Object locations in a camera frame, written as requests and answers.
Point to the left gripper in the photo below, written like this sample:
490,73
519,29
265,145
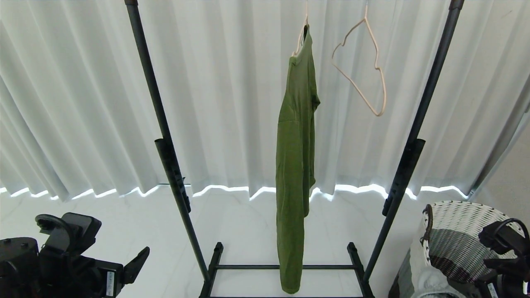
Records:
78,277

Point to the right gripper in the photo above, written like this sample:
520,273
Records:
509,281

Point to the pale grey garment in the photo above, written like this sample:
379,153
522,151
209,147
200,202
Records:
432,287

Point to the green printed shirt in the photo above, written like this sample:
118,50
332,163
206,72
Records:
294,186

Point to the pink clothes hanger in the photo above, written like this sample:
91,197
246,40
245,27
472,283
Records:
299,41
381,112

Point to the white laundry basket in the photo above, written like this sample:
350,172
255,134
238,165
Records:
455,223

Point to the black clothes rack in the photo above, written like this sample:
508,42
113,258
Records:
174,165

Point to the white curtain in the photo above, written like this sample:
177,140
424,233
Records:
227,103

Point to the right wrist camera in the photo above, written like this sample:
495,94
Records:
497,240

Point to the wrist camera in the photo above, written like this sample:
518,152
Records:
497,240
83,227

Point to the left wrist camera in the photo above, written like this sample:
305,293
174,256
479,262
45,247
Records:
83,227

